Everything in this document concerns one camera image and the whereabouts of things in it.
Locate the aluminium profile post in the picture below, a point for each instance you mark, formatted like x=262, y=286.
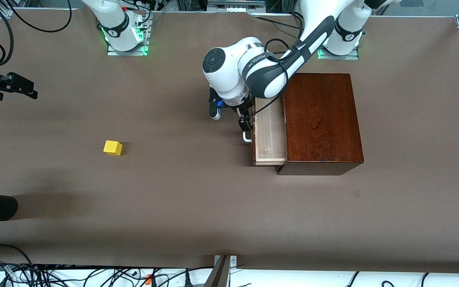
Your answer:
x=221, y=273

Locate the dark brown wooden cabinet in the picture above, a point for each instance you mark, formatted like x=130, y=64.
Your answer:
x=321, y=123

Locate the orange connector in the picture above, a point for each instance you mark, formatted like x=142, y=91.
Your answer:
x=148, y=280

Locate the yellow block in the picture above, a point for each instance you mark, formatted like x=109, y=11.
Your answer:
x=112, y=147

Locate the silver power strip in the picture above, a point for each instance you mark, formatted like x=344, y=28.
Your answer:
x=235, y=4

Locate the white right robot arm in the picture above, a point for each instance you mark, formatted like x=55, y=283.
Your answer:
x=114, y=24

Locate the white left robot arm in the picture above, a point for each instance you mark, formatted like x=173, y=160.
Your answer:
x=229, y=67

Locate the black plug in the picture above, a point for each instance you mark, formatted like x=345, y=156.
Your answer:
x=187, y=280

